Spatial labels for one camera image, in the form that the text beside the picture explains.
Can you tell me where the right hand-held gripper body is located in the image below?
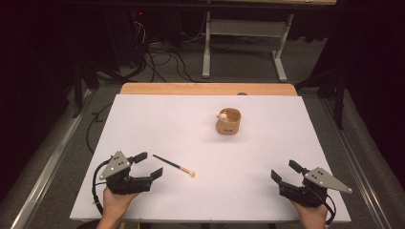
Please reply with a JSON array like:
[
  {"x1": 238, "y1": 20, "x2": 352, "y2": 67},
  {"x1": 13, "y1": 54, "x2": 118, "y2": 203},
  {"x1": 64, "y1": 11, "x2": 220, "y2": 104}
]
[{"x1": 279, "y1": 166, "x2": 353, "y2": 208}]

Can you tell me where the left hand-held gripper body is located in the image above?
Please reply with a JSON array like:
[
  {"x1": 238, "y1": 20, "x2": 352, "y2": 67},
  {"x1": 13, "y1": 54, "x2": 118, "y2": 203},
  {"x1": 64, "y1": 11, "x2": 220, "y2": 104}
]
[{"x1": 98, "y1": 150, "x2": 154, "y2": 196}]

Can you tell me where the black pen with orange end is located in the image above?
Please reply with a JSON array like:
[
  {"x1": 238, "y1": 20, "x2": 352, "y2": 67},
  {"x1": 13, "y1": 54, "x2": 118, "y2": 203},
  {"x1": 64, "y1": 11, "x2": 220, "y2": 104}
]
[{"x1": 152, "y1": 154, "x2": 196, "y2": 178}]

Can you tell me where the person's left hand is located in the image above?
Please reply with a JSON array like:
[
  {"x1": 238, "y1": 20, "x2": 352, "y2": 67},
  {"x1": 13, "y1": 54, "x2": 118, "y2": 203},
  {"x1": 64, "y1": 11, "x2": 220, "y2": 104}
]
[{"x1": 102, "y1": 186, "x2": 141, "y2": 218}]

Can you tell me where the person's right hand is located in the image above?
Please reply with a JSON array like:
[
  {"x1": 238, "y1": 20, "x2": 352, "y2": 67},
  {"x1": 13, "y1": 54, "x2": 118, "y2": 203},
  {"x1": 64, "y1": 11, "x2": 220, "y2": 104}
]
[{"x1": 290, "y1": 199, "x2": 329, "y2": 228}]

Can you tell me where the white table mat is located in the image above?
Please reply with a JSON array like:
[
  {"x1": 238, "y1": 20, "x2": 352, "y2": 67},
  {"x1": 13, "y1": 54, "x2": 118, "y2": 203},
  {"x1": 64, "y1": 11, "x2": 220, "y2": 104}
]
[{"x1": 69, "y1": 94, "x2": 352, "y2": 223}]

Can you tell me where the brown cup with small figurine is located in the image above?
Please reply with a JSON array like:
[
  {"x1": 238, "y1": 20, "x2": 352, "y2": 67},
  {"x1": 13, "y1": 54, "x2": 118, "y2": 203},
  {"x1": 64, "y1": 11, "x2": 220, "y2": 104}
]
[{"x1": 215, "y1": 107, "x2": 242, "y2": 135}]

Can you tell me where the black stand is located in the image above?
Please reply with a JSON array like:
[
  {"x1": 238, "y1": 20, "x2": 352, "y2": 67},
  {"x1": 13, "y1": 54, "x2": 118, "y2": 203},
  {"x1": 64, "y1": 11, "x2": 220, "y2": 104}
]
[
  {"x1": 294, "y1": 68, "x2": 348, "y2": 131},
  {"x1": 72, "y1": 60, "x2": 141, "y2": 119}
]

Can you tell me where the wooden table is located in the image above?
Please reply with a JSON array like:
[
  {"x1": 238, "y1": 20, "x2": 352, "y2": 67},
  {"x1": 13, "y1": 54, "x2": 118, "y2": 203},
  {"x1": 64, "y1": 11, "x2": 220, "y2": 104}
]
[{"x1": 119, "y1": 82, "x2": 299, "y2": 97}]

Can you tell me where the black equipment with red light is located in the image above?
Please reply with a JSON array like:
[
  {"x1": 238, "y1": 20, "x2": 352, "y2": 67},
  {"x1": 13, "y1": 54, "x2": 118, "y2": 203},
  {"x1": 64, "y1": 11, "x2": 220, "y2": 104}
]
[{"x1": 104, "y1": 9, "x2": 151, "y2": 69}]

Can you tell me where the right hand-held gripper cable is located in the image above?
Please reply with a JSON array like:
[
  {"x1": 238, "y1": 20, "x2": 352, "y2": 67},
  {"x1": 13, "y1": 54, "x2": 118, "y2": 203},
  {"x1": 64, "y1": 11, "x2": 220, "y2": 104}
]
[{"x1": 322, "y1": 193, "x2": 337, "y2": 225}]

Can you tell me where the metal floor rail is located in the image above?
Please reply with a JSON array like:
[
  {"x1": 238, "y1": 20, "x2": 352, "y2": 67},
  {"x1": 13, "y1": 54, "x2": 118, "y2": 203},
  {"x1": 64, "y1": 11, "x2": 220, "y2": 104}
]
[
  {"x1": 319, "y1": 97, "x2": 394, "y2": 229},
  {"x1": 9, "y1": 89, "x2": 94, "y2": 229}
]

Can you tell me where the black floor cable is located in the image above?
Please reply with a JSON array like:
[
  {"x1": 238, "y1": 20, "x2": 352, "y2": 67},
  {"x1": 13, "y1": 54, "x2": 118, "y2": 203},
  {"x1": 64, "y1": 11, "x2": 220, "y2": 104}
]
[{"x1": 85, "y1": 101, "x2": 115, "y2": 156}]

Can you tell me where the tangle of black floor cables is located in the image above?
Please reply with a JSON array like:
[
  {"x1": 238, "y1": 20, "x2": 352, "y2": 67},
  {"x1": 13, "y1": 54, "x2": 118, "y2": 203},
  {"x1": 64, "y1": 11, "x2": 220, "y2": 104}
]
[{"x1": 127, "y1": 12, "x2": 204, "y2": 84}]

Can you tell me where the white frame desk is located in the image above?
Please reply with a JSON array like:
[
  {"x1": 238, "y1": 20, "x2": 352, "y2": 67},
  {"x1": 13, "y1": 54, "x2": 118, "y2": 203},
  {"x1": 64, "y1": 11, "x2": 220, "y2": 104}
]
[{"x1": 202, "y1": 0, "x2": 338, "y2": 83}]

